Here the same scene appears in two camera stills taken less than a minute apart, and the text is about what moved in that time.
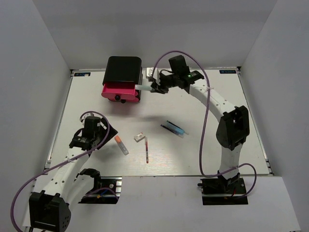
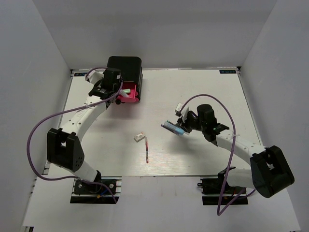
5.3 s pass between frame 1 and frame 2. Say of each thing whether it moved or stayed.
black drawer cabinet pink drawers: stayed
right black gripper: moved
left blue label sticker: stayed
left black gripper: moved
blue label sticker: stayed
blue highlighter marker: stayed
